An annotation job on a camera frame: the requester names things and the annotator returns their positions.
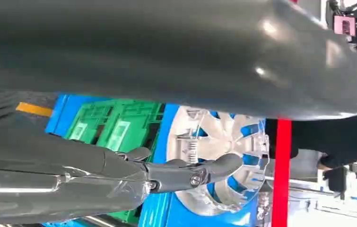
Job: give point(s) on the blue metal shelf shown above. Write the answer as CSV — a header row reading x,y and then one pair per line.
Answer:
x,y
162,137

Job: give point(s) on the person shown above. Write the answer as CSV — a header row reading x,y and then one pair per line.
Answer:
x,y
322,137

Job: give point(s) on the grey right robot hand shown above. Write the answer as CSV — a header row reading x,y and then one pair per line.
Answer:
x,y
165,47

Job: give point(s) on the yellow floor tape outline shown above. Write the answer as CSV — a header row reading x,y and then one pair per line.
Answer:
x,y
34,109

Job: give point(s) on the green plastic crate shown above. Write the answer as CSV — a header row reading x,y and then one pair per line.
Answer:
x,y
84,120
125,216
134,125

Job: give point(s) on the pink box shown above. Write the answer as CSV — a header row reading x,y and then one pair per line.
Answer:
x,y
341,25

